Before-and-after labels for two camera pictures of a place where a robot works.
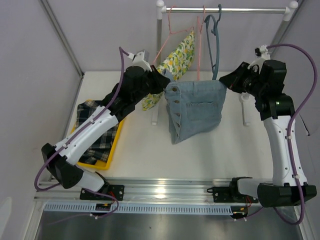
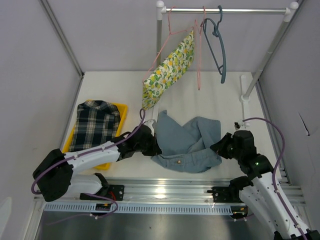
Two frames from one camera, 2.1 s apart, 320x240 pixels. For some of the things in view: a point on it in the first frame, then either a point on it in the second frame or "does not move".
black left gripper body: [149, 87] to [148, 148]
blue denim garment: [193, 106] to [187, 148]
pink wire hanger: [170, 33] does not move
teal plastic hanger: [215, 31] to [216, 32]
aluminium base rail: [134, 189] does not move
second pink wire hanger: [198, 45] does not move
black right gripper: [233, 81] to [219, 147]
